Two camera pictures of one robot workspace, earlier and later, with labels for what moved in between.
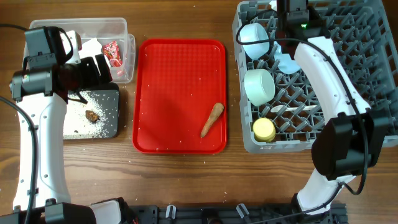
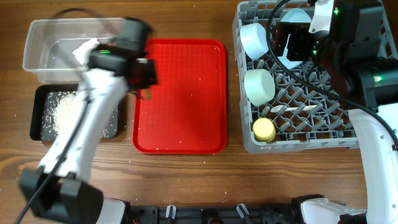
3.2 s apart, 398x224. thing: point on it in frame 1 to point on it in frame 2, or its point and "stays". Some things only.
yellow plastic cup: (263, 130) stays
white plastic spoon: (278, 108) stays
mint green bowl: (259, 86) stays
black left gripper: (93, 79) to (155, 79)
